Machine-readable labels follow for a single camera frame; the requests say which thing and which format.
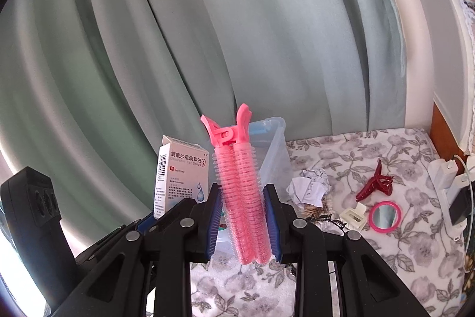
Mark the black hair comb clip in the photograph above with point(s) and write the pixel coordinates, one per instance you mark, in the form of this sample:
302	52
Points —
328	218

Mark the wooden cabinet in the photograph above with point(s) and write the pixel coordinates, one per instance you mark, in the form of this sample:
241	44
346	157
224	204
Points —
443	138

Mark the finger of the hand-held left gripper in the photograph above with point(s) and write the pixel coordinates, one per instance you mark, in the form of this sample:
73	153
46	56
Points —
174	215
144	222

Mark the dark red hair claw clip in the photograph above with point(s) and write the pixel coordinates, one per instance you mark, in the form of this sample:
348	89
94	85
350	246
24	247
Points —
371	189

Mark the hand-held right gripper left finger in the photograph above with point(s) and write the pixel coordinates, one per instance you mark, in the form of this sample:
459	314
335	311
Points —
213	224

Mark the black charger plug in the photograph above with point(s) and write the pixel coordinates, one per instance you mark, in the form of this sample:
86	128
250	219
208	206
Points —
459	207

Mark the white charger plug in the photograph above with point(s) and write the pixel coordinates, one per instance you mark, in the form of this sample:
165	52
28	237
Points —
441	170

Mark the pink round mirror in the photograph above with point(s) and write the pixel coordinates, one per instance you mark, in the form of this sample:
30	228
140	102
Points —
386	216

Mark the crumpled white paper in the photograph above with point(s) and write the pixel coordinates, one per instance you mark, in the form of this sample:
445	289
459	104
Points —
308	187

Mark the clear plastic storage box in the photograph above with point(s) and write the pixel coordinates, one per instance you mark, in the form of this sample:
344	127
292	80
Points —
276	161

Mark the pink hair roller clip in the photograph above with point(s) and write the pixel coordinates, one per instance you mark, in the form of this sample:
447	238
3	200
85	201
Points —
237	190

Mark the pale green curtain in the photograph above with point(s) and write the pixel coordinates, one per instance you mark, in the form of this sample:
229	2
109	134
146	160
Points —
185	42

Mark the white medicine box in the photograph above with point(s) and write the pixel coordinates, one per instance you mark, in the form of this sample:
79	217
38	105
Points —
178	176

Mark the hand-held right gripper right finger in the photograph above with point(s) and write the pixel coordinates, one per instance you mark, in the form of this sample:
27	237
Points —
271	228

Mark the white power strip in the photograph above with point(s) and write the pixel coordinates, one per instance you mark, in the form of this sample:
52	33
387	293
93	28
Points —
445	198

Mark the white appliance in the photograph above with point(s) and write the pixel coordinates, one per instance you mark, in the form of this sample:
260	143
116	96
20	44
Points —
426	60

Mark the white hair claw clip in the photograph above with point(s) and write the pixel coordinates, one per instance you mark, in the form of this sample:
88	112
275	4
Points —
352	218

